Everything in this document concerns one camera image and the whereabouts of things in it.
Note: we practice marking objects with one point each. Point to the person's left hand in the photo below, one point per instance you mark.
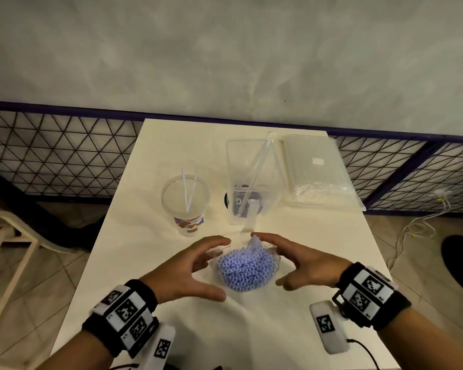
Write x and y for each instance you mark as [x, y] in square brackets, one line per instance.
[177, 277]

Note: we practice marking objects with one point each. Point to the person's right hand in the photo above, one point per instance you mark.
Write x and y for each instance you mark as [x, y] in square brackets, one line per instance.
[312, 269]

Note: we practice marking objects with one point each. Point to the round clear plastic cup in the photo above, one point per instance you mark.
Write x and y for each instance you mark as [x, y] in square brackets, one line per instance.
[185, 223]

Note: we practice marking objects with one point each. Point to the clear plastic wrap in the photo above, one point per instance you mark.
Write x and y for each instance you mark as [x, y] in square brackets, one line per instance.
[255, 244]

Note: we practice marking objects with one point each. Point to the white straw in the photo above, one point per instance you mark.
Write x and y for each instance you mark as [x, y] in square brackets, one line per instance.
[184, 188]
[193, 184]

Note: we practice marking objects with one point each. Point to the pack of clear straws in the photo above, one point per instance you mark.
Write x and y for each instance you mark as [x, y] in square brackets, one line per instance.
[312, 177]

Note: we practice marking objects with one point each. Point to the long clear straw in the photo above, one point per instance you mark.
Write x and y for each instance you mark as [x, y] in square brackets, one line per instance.
[260, 157]

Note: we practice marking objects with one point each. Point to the person's left forearm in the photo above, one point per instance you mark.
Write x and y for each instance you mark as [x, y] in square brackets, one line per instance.
[73, 354]

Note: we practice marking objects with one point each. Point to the person's right forearm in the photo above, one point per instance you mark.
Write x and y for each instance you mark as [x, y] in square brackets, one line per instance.
[428, 342]

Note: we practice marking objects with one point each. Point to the small black round object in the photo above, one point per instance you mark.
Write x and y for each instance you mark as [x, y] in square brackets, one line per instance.
[227, 200]

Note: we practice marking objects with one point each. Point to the clear square plastic box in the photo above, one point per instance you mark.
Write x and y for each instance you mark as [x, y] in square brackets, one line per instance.
[239, 165]

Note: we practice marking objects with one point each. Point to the white plastic chair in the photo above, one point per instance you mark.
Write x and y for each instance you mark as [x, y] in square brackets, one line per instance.
[31, 235]

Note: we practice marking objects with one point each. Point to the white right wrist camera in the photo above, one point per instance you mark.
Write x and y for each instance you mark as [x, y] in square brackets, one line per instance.
[328, 327]

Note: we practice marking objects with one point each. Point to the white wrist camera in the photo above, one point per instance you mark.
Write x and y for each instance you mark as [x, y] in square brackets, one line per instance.
[328, 327]
[160, 350]

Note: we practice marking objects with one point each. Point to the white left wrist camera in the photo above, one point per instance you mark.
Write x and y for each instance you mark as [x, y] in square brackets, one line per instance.
[160, 350]

